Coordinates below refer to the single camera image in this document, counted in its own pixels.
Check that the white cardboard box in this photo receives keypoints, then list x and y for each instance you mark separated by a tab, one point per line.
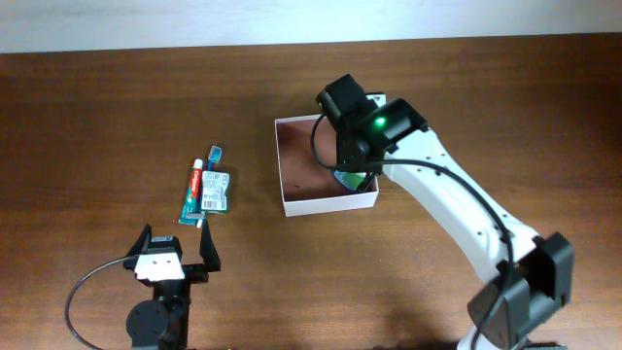
306	187

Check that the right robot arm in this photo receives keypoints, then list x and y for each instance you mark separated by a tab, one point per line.
527	278

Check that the clear spray bottle dark liquid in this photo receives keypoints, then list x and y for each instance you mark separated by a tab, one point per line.
348	180

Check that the green white soap packet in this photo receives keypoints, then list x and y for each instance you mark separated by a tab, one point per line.
214	192

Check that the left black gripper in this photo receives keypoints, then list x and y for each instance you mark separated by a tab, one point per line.
199	273

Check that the blue toothbrush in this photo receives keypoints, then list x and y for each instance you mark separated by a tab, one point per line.
213	158

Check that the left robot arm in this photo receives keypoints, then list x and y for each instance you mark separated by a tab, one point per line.
162	321

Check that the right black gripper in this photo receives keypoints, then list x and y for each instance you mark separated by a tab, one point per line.
345	154

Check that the Colgate toothpaste tube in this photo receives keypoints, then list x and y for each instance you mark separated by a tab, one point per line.
191	213

